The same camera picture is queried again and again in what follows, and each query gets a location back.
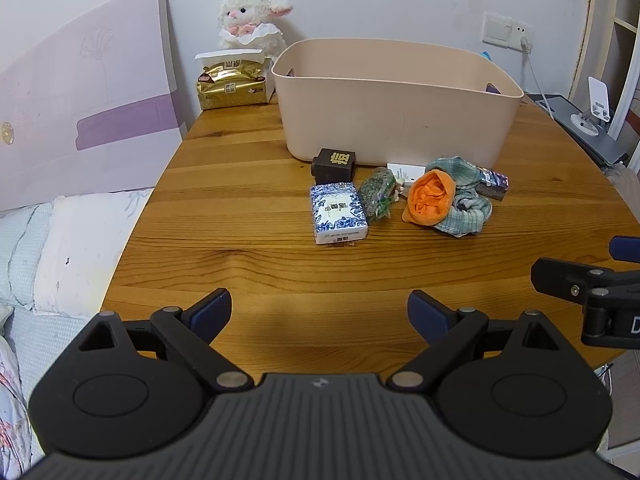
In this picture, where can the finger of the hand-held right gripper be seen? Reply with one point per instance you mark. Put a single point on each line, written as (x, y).
(562, 279)
(625, 249)

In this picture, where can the white phone stand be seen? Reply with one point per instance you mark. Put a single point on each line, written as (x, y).
(597, 97)

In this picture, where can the dark brown small box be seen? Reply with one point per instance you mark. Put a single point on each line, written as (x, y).
(334, 165)

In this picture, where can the light blue quilt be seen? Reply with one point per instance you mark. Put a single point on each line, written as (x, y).
(22, 250)

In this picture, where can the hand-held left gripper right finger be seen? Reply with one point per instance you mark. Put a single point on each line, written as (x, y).
(427, 314)

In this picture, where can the beige plastic storage basket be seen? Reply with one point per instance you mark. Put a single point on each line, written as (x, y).
(390, 120)

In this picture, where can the white pillow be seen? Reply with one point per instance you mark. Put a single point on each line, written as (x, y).
(85, 250)

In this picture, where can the green patterned packet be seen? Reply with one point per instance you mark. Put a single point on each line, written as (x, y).
(377, 192)

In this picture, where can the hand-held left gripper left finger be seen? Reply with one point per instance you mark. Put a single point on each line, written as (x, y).
(212, 311)

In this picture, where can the pink purple flat carton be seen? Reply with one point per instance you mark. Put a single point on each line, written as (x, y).
(85, 100)

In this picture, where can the orange cloth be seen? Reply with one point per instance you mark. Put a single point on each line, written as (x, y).
(429, 199)

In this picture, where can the floral bed sheet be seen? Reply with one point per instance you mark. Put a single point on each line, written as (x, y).
(30, 350)

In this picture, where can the white shelf unit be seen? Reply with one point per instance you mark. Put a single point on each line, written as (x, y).
(625, 50)

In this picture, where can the grey laptop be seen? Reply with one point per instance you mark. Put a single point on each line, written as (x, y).
(597, 145)

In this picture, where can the purple snack packet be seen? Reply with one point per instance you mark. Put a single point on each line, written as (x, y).
(494, 184)

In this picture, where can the white flat small box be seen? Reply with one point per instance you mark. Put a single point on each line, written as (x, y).
(402, 170)

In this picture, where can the dark purple item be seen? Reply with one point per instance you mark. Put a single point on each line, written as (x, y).
(492, 88)

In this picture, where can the green plaid cloth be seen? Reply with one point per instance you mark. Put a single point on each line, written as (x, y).
(467, 210)

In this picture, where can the white wall switch socket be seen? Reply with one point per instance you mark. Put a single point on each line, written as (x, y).
(502, 30)

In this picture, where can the gold tissue pack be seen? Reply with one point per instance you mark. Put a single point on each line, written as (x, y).
(232, 85)

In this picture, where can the blue white patterned tissue pack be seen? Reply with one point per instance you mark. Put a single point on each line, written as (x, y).
(337, 212)

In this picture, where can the white plush sheep toy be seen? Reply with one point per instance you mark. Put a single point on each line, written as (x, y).
(250, 12)

